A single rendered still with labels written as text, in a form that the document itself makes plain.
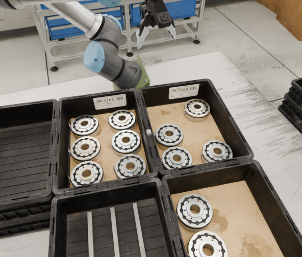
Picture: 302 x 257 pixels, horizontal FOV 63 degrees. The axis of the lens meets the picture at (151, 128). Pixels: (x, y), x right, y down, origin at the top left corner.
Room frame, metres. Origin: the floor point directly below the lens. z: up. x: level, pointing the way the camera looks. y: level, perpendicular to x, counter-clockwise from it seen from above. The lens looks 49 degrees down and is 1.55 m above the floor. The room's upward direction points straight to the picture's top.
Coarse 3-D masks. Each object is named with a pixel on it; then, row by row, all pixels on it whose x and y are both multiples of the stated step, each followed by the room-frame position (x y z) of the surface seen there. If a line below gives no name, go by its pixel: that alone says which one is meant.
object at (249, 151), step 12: (168, 84) 0.77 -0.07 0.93; (180, 84) 0.77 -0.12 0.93; (216, 96) 0.70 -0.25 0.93; (144, 108) 0.63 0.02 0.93; (240, 132) 0.52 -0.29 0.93; (156, 144) 0.47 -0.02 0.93; (156, 156) 0.43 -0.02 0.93; (252, 156) 0.42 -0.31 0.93; (180, 168) 0.38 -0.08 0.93; (192, 168) 0.38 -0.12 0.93
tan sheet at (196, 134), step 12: (156, 108) 0.74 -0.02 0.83; (168, 108) 0.74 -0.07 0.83; (180, 108) 0.74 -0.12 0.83; (156, 120) 0.67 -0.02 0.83; (168, 120) 0.67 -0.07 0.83; (180, 120) 0.67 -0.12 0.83; (192, 132) 0.61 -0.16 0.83; (204, 132) 0.60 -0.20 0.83; (216, 132) 0.60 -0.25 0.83; (192, 144) 0.55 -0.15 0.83; (204, 144) 0.55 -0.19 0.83; (192, 156) 0.49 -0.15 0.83
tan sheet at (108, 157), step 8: (72, 120) 0.67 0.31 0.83; (104, 120) 0.67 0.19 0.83; (136, 120) 0.67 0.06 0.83; (104, 128) 0.63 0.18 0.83; (136, 128) 0.62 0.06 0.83; (72, 136) 0.59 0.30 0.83; (96, 136) 0.59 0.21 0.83; (104, 136) 0.59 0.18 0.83; (112, 136) 0.59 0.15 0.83; (104, 144) 0.55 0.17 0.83; (104, 152) 0.51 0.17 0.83; (112, 152) 0.51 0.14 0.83; (144, 152) 0.51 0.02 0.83; (72, 160) 0.48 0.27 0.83; (104, 160) 0.48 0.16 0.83; (112, 160) 0.48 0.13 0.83; (144, 160) 0.48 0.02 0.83; (72, 168) 0.45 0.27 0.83; (104, 168) 0.45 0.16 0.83; (112, 168) 0.45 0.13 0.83; (88, 176) 0.42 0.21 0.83; (112, 176) 0.42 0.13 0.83
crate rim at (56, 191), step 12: (72, 96) 0.70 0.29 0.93; (84, 96) 0.70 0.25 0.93; (96, 96) 0.71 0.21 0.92; (60, 108) 0.64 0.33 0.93; (60, 120) 0.58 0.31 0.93; (144, 120) 0.57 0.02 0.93; (60, 132) 0.53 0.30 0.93; (144, 132) 0.52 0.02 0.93; (156, 168) 0.38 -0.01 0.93; (120, 180) 0.35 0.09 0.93; (132, 180) 0.35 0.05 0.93; (60, 192) 0.31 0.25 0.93
